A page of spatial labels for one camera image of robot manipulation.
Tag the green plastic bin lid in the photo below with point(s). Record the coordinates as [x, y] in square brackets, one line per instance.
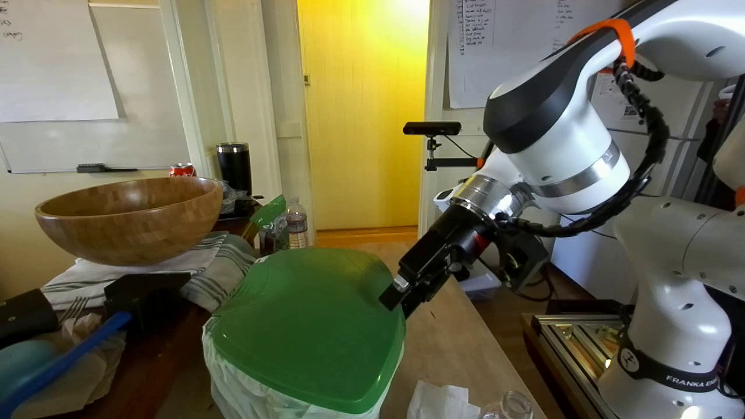
[310, 326]

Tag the grey striped kitchen towel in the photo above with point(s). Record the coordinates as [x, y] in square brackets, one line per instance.
[217, 270]

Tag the black camera on stand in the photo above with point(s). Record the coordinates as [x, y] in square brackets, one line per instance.
[432, 130]

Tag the white wall whiteboard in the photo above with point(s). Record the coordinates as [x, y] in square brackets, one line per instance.
[148, 85]

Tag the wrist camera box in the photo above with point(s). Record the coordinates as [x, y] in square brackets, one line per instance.
[525, 259]

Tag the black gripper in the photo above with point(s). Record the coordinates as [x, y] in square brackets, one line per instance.
[451, 246]

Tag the crumpled white tissue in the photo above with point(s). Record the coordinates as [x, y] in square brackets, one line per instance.
[444, 404]

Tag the large clear water bottle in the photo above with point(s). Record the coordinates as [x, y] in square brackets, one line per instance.
[297, 225]

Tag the black box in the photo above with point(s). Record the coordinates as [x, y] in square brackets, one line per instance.
[148, 294]

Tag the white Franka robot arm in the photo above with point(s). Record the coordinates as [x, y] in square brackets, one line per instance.
[683, 256]

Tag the black flat case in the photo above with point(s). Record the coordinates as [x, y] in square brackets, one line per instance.
[27, 315]

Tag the large wooden bowl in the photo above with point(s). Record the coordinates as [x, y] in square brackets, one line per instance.
[129, 222]

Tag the black travel mug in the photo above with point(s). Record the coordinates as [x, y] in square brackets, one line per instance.
[233, 166]

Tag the white paper sheet on wall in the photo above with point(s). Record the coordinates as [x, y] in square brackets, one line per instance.
[512, 47]

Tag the black whiteboard marker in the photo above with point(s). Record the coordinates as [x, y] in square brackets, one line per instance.
[105, 169]

